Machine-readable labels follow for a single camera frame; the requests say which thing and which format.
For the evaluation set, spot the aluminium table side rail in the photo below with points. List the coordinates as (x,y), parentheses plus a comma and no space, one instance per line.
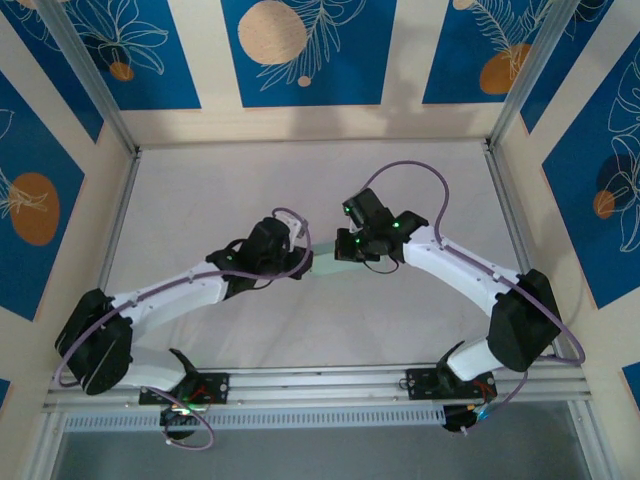
(120,210)
(505,200)

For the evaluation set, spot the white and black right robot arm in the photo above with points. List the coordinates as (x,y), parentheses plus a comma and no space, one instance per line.
(480,290)

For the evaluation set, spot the aluminium frame post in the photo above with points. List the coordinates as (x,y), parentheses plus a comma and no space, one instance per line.
(535,65)
(90,75)

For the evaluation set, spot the white and teal paper box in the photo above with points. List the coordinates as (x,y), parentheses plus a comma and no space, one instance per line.
(332,262)

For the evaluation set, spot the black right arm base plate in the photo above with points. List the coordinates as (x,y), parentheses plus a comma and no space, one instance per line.
(420,385)

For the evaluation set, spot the aluminium frame cross rail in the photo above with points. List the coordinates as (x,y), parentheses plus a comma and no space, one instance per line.
(320,385)

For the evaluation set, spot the aluminium frame leg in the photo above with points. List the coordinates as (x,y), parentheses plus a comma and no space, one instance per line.
(592,445)
(45,450)

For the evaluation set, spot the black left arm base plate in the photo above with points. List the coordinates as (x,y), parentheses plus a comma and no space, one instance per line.
(215,387)

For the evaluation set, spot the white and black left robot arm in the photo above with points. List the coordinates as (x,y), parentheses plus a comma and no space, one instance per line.
(165,295)

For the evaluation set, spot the blue floral wall panel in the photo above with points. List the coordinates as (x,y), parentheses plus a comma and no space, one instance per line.
(165,75)
(575,225)
(50,75)
(350,75)
(565,75)
(450,60)
(30,270)

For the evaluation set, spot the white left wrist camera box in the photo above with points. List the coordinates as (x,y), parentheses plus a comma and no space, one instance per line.
(295,227)

